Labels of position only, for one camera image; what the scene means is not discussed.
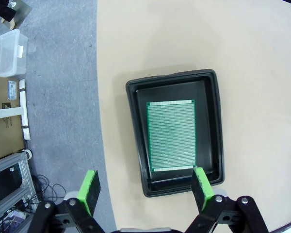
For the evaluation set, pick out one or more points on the large brown cardboard box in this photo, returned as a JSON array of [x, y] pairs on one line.
[[2, 138]]

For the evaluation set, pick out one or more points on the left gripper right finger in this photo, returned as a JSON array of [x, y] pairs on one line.
[[201, 189]]

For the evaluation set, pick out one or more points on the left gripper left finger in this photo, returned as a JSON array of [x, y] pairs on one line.
[[91, 191]]

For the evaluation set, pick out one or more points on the black plastic ESD tray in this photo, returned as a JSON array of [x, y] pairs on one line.
[[208, 109]]

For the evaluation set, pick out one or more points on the gray metal plate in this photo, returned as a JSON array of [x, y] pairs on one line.
[[21, 9]]

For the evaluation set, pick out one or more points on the aluminium extrusion frame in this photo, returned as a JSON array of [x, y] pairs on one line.
[[17, 170]]

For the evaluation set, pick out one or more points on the clear plastic storage box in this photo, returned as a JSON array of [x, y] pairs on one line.
[[4, 53]]

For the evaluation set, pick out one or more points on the green perforated circuit board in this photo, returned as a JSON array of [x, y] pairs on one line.
[[171, 136]]

